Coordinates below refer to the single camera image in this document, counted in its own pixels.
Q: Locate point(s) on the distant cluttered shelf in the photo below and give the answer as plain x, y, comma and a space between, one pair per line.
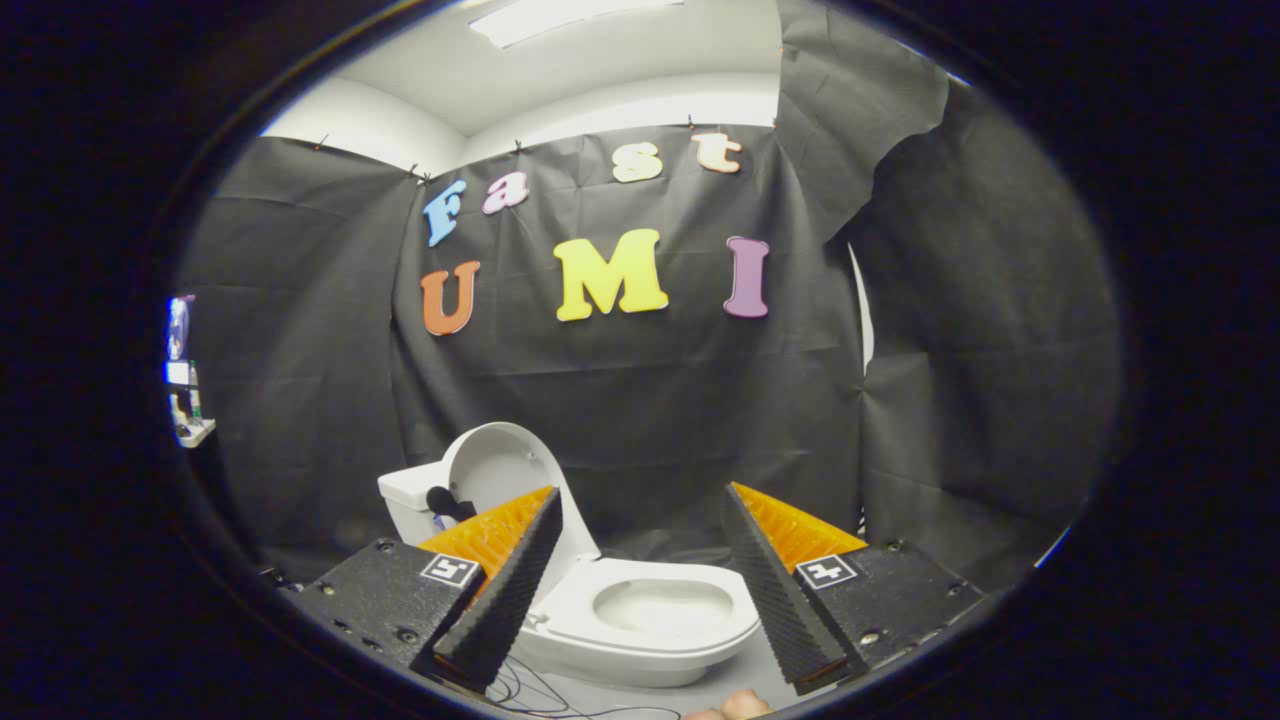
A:
185, 400

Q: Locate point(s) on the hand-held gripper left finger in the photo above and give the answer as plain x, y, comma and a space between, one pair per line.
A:
510, 590

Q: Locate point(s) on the black backdrop cloth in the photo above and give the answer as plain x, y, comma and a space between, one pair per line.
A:
650, 400

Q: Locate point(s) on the white toilet bowl with seat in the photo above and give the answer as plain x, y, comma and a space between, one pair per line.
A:
600, 640

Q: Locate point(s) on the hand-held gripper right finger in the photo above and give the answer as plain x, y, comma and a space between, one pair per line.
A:
775, 590

